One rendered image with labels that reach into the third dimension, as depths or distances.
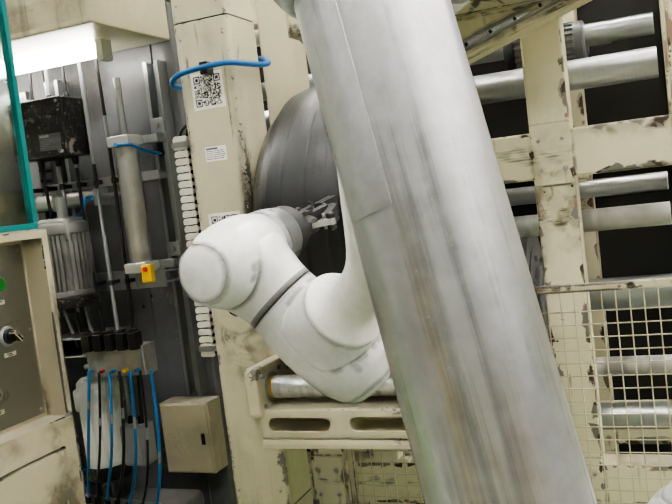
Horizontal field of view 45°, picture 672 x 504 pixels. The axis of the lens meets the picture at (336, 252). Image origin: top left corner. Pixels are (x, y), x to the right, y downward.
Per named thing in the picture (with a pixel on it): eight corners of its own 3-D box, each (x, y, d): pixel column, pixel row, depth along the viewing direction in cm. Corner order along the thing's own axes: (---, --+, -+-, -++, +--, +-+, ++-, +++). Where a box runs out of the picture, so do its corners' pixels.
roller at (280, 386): (265, 373, 162) (275, 376, 166) (264, 396, 161) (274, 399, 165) (435, 368, 149) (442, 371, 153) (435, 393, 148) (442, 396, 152)
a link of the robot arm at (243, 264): (209, 247, 113) (277, 312, 112) (147, 278, 99) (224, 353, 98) (252, 191, 108) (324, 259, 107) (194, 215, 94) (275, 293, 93)
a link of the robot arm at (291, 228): (222, 216, 111) (242, 208, 116) (235, 280, 113) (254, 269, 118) (282, 209, 108) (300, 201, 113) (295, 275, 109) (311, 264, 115)
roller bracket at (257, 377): (249, 419, 160) (242, 370, 159) (325, 369, 196) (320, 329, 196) (264, 419, 158) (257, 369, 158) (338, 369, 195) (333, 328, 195)
